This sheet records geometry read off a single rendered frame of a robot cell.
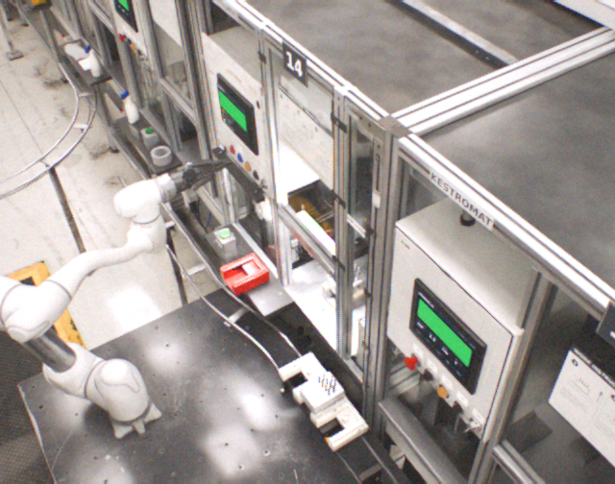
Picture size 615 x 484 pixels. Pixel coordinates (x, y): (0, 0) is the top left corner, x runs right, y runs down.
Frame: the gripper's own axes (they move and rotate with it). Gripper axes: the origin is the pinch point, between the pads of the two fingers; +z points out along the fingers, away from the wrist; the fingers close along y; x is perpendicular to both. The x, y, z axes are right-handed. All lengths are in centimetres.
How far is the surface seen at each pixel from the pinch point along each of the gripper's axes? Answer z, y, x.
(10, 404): -112, -141, 56
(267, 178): 7.5, 3.8, -20.3
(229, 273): -7.7, -47.9, -7.4
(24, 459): -114, -141, 22
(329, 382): -2, -49, -72
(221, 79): 6.5, 30.4, 5.3
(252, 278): -2.2, -45.9, -17.1
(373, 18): 40, 58, -34
